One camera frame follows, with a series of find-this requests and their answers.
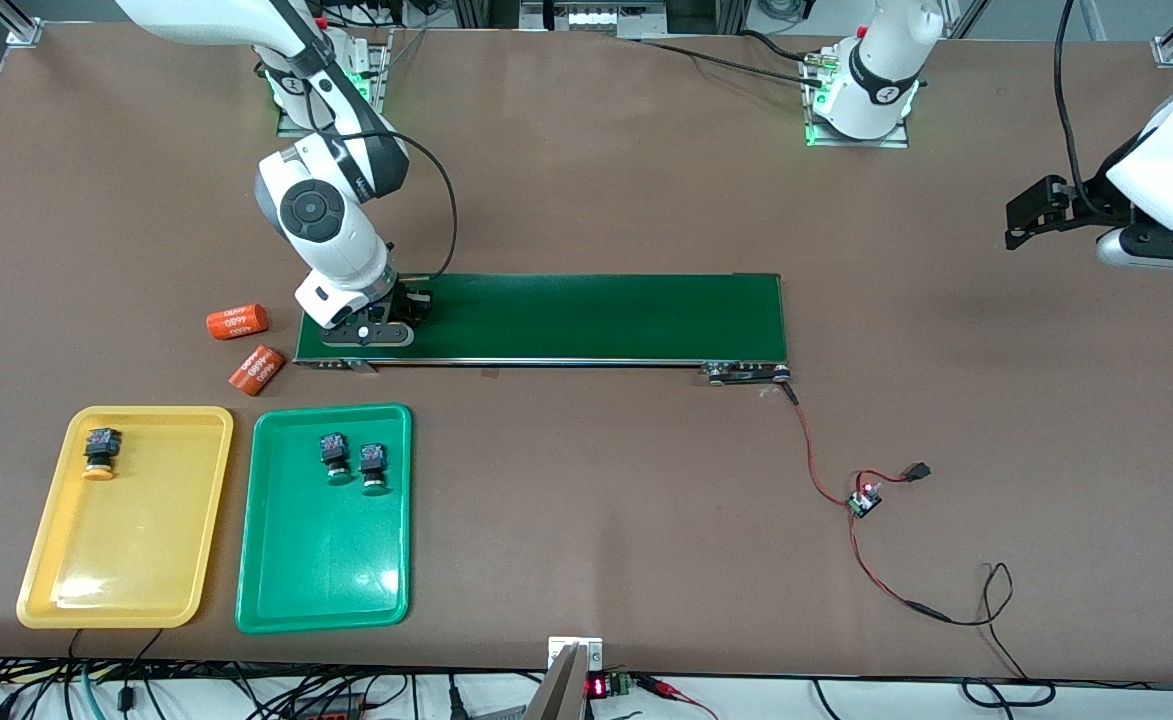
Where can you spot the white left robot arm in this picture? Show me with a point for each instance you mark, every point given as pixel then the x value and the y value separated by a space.
pixel 881 80

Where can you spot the red LED display module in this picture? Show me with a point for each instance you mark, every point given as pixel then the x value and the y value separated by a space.
pixel 608 686

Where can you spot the red black power strip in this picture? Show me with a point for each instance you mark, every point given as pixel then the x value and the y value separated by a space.
pixel 331 712

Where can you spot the small speed controller board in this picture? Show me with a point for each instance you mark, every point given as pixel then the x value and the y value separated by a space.
pixel 864 500

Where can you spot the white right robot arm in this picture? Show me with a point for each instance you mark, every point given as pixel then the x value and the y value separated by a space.
pixel 331 230

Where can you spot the silver box with lights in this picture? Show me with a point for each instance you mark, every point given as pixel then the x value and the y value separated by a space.
pixel 594 15

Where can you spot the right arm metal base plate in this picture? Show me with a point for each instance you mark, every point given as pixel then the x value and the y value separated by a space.
pixel 383 90

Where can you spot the red alligator clip lead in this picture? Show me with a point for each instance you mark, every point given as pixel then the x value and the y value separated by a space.
pixel 671 690

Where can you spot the yellow plastic tray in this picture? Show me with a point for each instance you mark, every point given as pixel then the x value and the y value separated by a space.
pixel 126 540

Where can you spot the green conveyor belt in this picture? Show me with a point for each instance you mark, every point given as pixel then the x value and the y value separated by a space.
pixel 596 315

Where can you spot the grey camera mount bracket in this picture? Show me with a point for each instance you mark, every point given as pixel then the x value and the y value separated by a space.
pixel 566 685

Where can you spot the orange cylinder white 4680 print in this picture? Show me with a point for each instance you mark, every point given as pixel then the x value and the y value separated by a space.
pixel 258 368
pixel 236 322

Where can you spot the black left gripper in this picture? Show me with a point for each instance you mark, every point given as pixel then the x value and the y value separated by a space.
pixel 1093 199

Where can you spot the green plastic tray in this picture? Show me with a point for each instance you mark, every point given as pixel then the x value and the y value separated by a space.
pixel 326 560

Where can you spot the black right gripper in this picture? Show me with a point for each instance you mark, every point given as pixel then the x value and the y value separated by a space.
pixel 414 303

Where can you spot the yellow push button switch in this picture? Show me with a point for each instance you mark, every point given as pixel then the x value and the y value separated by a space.
pixel 99 452

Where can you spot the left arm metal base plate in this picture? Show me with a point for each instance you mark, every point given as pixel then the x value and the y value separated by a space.
pixel 856 142

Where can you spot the green push button switch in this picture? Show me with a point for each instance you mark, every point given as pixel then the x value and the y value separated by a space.
pixel 373 467
pixel 336 455

